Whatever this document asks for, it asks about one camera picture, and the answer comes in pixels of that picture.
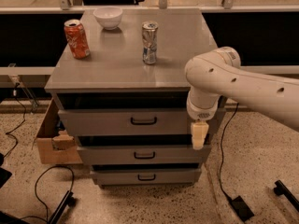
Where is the cardboard box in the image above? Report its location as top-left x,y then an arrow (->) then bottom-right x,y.
36,101 -> 82,164

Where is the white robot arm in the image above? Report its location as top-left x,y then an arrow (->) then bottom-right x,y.
185,47 -> 299,150

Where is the black power cable right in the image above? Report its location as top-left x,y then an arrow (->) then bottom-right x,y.
217,102 -> 240,201

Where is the black cable left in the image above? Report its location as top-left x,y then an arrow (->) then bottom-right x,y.
3,81 -> 28,159

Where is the crushed silver can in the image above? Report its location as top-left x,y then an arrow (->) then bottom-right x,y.
142,21 -> 158,64

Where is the grey top drawer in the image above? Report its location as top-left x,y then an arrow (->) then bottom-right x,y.
58,108 -> 192,136

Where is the grey bottom drawer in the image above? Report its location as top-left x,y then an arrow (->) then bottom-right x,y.
90,168 -> 201,186

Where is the black stand leg left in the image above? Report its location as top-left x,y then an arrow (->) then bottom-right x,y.
48,190 -> 76,224

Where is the grey drawer cabinet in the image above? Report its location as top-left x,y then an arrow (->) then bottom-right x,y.
44,7 -> 237,189

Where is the black stand leg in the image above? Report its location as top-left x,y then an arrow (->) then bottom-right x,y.
48,190 -> 76,224
273,180 -> 299,212

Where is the grey drawer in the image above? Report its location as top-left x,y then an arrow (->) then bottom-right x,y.
58,108 -> 192,136
78,145 -> 211,165
90,168 -> 201,186

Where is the white bowl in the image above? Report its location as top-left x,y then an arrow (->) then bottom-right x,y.
93,7 -> 123,30

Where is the black looped floor cable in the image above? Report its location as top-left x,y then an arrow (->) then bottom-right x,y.
19,164 -> 76,224

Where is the black stand leg right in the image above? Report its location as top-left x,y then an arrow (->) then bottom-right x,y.
273,180 -> 299,212

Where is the black power adapter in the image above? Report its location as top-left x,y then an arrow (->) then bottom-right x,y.
230,196 -> 254,222

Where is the orange soda can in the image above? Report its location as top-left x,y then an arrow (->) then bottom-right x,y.
64,20 -> 90,59

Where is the grey middle drawer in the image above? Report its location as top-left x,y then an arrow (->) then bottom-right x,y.
78,145 -> 211,165

